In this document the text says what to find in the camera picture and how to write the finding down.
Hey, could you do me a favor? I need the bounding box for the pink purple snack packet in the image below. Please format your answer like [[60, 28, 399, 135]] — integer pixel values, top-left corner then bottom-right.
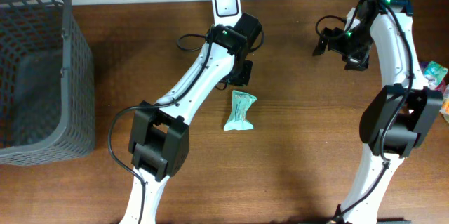
[[436, 79, 447, 93]]

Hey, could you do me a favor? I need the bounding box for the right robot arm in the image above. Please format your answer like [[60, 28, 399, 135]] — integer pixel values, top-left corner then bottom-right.
[[313, 0, 443, 223]]

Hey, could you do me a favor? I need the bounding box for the grey plastic mesh basket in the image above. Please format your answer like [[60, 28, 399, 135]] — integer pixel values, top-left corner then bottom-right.
[[1, 0, 96, 166]]

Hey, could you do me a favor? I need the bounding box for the light green wipes packet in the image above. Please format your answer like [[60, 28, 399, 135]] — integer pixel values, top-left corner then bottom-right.
[[224, 90, 257, 131]]

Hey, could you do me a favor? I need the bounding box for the teal tissue pack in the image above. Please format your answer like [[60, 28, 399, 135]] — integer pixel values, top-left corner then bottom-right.
[[423, 61, 448, 87]]

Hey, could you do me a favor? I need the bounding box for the white barcode scanner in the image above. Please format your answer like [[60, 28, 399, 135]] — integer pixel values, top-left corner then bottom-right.
[[212, 0, 242, 27]]

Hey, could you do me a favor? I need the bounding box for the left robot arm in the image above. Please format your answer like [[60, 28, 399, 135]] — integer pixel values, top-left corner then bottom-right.
[[118, 13, 264, 223]]

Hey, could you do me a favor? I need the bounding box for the orange tissue pack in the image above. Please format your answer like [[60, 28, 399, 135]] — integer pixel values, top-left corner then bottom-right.
[[440, 95, 449, 123]]

